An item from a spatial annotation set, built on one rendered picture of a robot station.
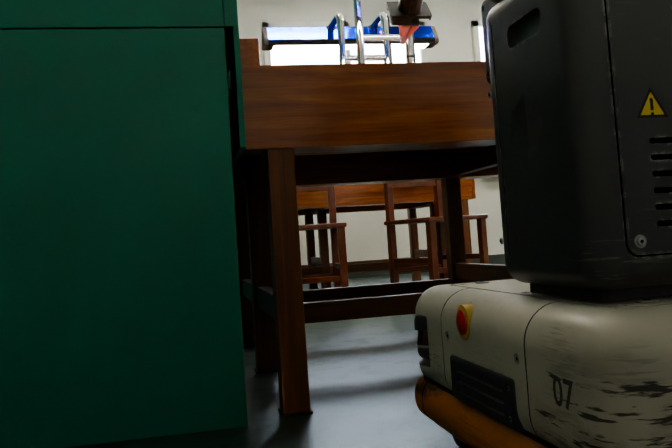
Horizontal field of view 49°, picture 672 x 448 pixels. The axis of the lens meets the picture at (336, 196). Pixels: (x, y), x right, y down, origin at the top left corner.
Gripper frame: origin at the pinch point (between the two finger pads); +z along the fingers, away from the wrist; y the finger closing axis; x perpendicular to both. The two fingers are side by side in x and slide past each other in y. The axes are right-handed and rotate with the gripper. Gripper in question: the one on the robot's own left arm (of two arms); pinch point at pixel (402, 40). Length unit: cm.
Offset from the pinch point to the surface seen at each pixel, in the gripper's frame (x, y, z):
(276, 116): 25.8, 35.1, 1.9
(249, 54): 5.1, 38.9, 0.0
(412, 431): 90, 16, 27
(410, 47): -26.1, -12.7, 20.1
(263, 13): -466, -31, 281
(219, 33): 15, 47, -12
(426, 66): 18.0, -0.3, -5.0
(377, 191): -170, -68, 229
